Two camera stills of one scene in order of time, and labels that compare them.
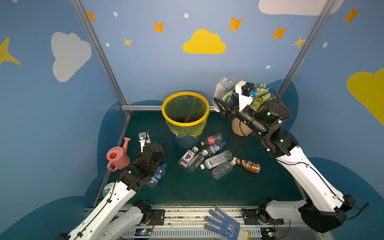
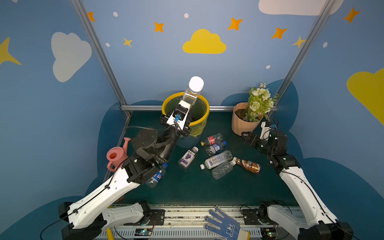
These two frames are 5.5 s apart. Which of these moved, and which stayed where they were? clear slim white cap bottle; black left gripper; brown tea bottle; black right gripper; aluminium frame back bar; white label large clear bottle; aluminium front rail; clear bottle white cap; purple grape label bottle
Moved: clear slim white cap bottle; black left gripper; black right gripper
Stayed: white label large clear bottle; aluminium frame back bar; aluminium front rail; brown tea bottle; clear bottle white cap; purple grape label bottle
